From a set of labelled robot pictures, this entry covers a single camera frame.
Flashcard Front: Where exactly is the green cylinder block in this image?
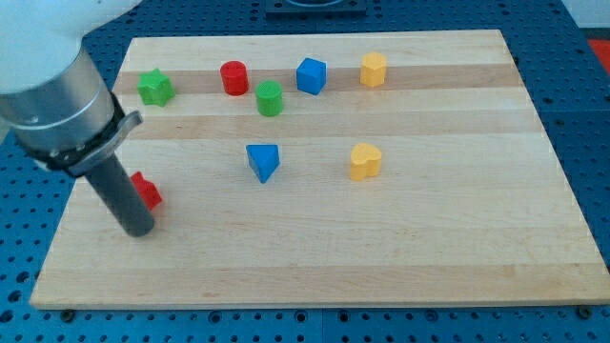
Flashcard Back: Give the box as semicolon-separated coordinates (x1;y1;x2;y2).
255;80;283;117

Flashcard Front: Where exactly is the red star block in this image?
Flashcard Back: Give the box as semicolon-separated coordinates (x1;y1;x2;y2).
131;171;163;211

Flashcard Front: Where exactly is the black clamp with metal bracket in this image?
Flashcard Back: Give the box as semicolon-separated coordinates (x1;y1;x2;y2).
21;93;143;177

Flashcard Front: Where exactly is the blue triangle block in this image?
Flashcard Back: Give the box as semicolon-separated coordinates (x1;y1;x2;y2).
246;144;280;184

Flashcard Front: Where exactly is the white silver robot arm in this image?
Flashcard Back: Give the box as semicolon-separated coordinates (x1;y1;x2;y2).
1;0;154;237

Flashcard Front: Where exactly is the yellow heart block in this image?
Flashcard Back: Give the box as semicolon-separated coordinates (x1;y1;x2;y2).
349;143;383;181

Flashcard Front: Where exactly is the yellow hexagon block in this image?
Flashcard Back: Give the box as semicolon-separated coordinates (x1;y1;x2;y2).
359;51;387;88

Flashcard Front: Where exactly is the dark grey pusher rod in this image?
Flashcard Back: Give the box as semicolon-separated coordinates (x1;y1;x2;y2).
85;154;154;237

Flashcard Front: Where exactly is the wooden board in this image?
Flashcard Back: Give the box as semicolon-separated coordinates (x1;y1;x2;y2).
30;30;609;310

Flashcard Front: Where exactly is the blue cube block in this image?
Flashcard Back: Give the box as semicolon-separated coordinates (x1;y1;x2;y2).
296;57;327;95

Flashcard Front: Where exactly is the green star block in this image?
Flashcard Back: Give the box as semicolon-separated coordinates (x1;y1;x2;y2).
137;69;175;107

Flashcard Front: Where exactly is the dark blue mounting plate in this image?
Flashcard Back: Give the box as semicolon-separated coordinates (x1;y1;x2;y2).
264;0;367;18

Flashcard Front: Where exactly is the red cylinder block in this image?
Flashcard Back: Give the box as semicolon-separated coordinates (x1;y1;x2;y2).
220;60;250;96

